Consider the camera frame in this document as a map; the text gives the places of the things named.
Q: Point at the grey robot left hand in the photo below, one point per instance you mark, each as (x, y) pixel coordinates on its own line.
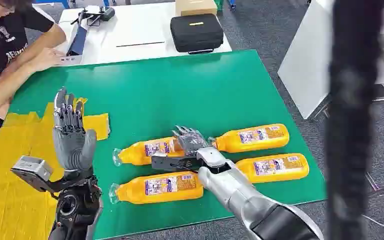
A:
(72, 145)

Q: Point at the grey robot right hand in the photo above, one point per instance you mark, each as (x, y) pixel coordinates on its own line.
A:
(190, 140)

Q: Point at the orange drink bottle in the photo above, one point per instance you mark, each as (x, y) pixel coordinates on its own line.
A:
(159, 188)
(132, 155)
(255, 137)
(274, 167)

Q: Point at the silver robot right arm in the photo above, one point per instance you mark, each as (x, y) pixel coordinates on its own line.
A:
(245, 198)

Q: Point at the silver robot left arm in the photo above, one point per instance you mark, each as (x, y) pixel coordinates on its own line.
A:
(76, 205)

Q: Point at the green mat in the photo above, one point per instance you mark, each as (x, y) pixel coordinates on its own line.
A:
(165, 92)

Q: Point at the yellow sheet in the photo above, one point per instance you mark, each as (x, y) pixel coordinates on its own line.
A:
(13, 165)

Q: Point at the person's right hand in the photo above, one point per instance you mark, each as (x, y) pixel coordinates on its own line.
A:
(48, 59)

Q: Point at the black carrying case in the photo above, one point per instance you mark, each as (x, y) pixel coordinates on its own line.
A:
(197, 33)

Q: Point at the thin black rod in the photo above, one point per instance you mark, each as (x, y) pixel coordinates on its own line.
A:
(140, 44)

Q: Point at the white table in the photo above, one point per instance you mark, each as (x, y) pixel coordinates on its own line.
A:
(139, 30)

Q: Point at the cardboard box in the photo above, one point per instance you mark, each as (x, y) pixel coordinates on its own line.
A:
(195, 7)

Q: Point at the white board panel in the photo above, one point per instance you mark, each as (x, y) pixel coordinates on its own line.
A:
(306, 66)

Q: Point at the green crate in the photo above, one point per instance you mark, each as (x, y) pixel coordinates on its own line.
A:
(219, 4)

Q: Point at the black blurred pole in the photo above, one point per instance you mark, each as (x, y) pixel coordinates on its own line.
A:
(354, 116)

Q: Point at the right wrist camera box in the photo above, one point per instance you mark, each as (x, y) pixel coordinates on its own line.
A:
(168, 162)

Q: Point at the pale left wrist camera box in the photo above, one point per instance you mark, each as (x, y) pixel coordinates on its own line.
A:
(33, 167)

